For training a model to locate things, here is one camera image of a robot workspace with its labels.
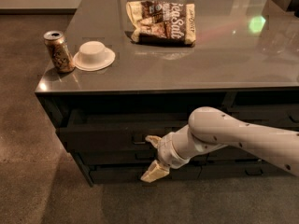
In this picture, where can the grey drawer cabinet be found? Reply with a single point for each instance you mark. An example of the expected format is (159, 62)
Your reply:
(246, 53)

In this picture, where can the sea salt chip bag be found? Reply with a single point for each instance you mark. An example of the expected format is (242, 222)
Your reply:
(168, 22)

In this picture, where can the gold beverage can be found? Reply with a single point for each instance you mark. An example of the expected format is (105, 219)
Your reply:
(55, 42)

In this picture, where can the white upturned plastic bowl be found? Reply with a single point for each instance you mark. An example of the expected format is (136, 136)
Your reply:
(93, 55)

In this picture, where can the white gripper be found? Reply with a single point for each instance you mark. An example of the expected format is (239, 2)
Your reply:
(164, 150)

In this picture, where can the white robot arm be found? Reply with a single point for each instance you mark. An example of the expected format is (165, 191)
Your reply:
(209, 129)

